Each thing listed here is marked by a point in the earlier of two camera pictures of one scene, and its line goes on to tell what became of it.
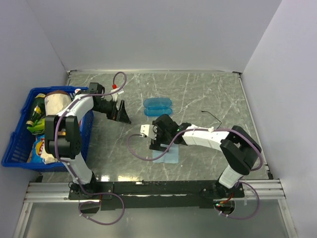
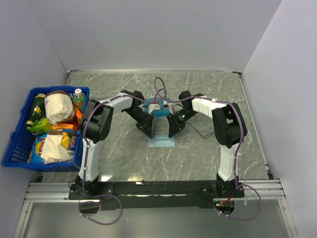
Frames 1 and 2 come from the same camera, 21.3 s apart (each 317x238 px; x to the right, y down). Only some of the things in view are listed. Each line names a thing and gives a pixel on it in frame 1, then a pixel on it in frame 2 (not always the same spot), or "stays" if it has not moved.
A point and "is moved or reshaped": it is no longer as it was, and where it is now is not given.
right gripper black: [155, 144] -> [175, 126]
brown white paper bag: [56, 100] stays
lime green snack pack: [38, 128] stays
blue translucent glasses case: [157, 106] stays
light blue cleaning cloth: [171, 156] is moved or reshaped
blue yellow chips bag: [35, 155] stays
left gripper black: [120, 115] -> [145, 126]
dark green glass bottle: [38, 111] stays
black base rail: [94, 197] stays
